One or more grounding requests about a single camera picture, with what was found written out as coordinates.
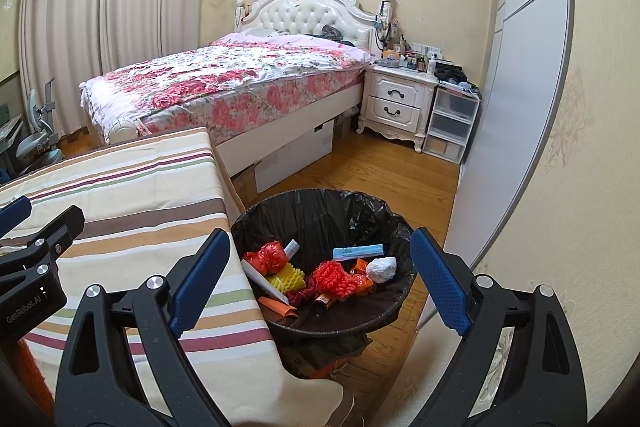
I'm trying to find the yellow foam net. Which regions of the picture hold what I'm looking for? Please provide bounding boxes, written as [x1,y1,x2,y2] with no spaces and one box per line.
[267,264,306,293]

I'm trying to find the black bag-lined trash bin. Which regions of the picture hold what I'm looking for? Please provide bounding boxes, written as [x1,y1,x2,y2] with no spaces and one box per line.
[230,188,418,338]

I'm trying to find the pile of small toiletries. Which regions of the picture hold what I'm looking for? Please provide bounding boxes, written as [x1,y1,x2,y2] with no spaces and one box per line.
[380,44,441,75]

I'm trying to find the grey desk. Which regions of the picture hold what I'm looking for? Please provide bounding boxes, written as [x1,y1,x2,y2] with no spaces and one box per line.
[0,114,26,182]

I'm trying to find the dark red plastic bag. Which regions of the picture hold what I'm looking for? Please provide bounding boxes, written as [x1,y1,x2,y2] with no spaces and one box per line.
[287,289,316,308]

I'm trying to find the dark cloth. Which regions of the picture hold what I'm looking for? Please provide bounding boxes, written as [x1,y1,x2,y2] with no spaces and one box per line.
[320,24,358,46]

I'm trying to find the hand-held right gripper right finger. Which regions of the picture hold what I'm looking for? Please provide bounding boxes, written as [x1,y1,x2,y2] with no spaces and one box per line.
[410,227,588,427]

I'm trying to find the grey-blue office chair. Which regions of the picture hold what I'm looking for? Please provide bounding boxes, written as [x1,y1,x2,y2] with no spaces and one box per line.
[15,77,66,168]

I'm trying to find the orange plastic bag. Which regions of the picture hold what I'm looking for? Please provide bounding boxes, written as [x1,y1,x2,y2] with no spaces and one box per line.
[350,258,377,295]

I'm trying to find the white nightstand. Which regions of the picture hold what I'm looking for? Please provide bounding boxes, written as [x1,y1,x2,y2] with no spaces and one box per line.
[357,62,441,152]

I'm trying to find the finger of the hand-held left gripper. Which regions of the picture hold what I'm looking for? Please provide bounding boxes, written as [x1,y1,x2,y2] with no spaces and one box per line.
[0,196,32,235]
[0,205,86,258]

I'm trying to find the orange cloth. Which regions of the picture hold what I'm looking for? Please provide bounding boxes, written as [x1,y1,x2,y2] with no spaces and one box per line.
[15,342,55,413]

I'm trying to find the blue toothpaste box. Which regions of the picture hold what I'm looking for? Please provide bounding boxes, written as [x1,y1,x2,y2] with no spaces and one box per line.
[332,244,387,262]

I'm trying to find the long white packet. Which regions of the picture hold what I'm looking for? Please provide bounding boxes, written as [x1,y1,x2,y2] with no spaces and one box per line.
[242,258,290,306]

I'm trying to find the red-orange foam net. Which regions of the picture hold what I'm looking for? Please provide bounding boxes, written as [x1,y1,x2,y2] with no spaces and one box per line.
[310,259,358,300]

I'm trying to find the tangled charger cables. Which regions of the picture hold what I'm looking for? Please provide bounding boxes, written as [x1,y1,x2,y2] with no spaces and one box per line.
[375,0,401,52]

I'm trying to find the striped tablecloth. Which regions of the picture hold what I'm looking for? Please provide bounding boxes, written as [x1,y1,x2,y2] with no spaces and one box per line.
[0,127,351,427]

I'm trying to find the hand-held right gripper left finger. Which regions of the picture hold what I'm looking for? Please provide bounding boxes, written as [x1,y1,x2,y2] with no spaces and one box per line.
[54,228,232,427]

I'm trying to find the clear plastic drawer unit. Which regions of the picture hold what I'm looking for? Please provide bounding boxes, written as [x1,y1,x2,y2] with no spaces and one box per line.
[422,82,481,165]

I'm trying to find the white bed frame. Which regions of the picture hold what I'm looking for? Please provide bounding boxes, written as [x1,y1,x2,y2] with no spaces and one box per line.
[80,0,381,195]

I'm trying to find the white tissue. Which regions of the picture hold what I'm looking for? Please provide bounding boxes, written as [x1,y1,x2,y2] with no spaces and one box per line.
[365,257,398,284]

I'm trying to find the floral quilt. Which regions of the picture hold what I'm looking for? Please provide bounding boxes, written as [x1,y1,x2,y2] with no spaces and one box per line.
[80,32,373,142]

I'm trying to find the white wardrobe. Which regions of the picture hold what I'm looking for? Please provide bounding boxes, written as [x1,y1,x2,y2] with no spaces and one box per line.
[417,0,576,343]

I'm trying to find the black bag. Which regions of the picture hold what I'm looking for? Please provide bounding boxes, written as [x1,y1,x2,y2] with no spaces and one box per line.
[434,62,483,100]

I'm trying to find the orange-red plastic bag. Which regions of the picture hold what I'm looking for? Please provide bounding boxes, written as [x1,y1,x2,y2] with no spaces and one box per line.
[245,241,291,278]

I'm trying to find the cardboard box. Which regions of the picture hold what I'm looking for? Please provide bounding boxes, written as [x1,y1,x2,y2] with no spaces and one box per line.
[255,119,335,194]

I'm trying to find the pink floral bed sheet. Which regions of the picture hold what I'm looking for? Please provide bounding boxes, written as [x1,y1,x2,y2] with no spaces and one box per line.
[140,62,368,142]

